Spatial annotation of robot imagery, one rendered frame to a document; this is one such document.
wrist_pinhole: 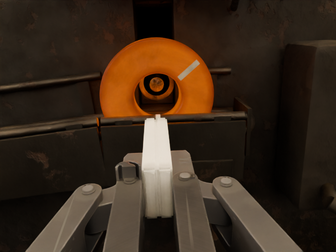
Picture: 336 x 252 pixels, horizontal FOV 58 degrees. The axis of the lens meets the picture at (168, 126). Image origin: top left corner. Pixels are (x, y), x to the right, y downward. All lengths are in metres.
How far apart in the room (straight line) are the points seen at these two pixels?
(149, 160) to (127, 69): 0.26
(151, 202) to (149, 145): 0.03
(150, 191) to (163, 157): 0.02
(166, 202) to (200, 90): 0.27
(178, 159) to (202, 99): 0.25
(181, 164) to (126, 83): 0.25
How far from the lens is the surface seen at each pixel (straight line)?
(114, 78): 0.40
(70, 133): 0.41
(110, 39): 0.48
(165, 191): 0.15
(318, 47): 0.43
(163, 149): 0.17
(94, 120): 0.41
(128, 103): 0.41
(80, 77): 0.48
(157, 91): 0.50
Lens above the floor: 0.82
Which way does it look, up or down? 17 degrees down
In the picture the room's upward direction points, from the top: 2 degrees counter-clockwise
